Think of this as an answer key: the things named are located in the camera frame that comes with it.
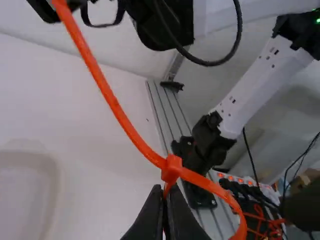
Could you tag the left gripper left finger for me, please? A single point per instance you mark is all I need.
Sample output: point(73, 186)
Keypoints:
point(152, 215)

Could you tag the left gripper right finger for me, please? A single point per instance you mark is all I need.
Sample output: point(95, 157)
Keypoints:
point(182, 220)

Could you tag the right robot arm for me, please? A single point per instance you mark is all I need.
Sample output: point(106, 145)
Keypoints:
point(252, 95)

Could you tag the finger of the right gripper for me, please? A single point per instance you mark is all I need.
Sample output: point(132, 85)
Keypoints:
point(42, 10)

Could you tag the white power strip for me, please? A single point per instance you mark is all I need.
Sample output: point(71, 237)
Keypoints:
point(268, 191)

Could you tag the silver rails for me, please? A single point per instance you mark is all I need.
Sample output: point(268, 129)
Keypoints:
point(170, 117)

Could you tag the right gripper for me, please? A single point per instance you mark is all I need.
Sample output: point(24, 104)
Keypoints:
point(160, 22)

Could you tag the white dish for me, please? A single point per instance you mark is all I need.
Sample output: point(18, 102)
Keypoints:
point(30, 190)

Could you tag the brown cardboard box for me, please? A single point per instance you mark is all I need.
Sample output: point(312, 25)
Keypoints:
point(308, 177)

